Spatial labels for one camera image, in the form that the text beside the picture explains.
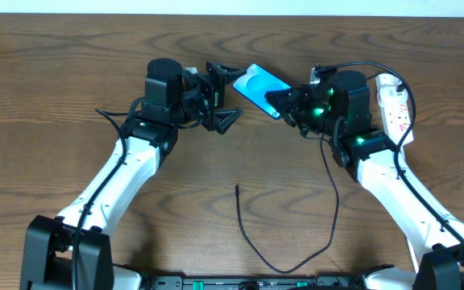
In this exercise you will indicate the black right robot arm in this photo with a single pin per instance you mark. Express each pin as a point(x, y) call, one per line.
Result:
point(337, 105)

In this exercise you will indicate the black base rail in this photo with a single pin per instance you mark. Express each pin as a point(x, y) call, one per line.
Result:
point(243, 283)

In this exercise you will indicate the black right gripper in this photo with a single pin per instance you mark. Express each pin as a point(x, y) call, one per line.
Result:
point(293, 103)

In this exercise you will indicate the blue Galaxy smartphone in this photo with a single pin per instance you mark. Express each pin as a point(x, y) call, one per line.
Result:
point(255, 83)

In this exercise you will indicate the white power strip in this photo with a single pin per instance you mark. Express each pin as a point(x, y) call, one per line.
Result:
point(396, 119)

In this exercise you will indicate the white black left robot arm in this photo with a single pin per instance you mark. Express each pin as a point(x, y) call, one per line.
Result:
point(73, 249)

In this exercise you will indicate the white USB charger plug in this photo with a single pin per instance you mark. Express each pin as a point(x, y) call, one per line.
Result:
point(390, 96)

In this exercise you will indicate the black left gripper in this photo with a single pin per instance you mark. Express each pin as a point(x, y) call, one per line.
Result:
point(214, 97)

